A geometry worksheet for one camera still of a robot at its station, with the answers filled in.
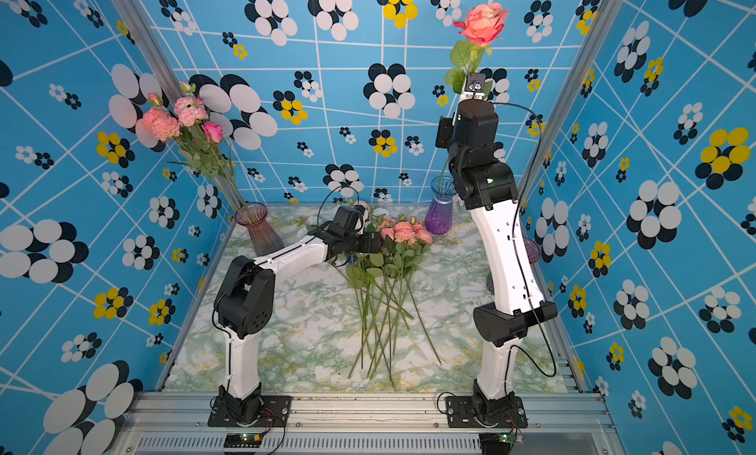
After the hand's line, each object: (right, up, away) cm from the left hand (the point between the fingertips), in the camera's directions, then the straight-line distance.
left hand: (377, 238), depth 96 cm
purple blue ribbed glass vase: (+21, +8, +2) cm, 23 cm away
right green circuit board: (+30, -48, -27) cm, 63 cm away
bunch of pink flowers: (+3, -19, -3) cm, 19 cm away
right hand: (+21, +29, -33) cm, 49 cm away
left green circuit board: (-33, -50, -24) cm, 64 cm away
